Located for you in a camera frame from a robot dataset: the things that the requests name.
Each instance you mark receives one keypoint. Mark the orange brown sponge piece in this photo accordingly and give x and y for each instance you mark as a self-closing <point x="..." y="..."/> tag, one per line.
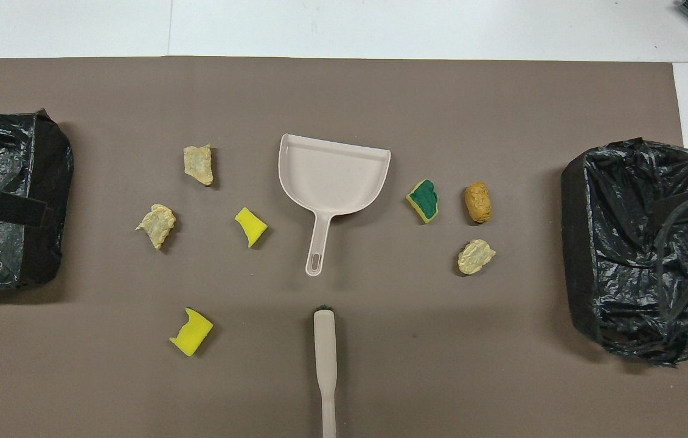
<point x="478" y="204"/>

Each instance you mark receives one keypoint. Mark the brown paper table mat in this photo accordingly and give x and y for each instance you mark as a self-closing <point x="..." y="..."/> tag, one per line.
<point x="380" y="91"/>

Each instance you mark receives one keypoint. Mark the pale yellow sponge piece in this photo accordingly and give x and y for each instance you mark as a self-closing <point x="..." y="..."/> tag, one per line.
<point x="199" y="164"/>
<point x="158" y="225"/>
<point x="475" y="257"/>

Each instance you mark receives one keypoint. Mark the beige plastic dustpan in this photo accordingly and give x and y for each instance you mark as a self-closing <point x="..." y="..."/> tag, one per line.
<point x="331" y="176"/>

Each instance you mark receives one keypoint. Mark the beige hand brush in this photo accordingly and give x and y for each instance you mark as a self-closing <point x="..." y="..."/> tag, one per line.
<point x="325" y="353"/>

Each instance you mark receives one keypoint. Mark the green and yellow sponge piece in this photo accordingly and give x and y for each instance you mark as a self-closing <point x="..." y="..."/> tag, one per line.
<point x="423" y="199"/>

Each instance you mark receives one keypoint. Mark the bright yellow notched sponge piece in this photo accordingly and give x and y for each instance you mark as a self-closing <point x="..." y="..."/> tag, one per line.
<point x="191" y="333"/>

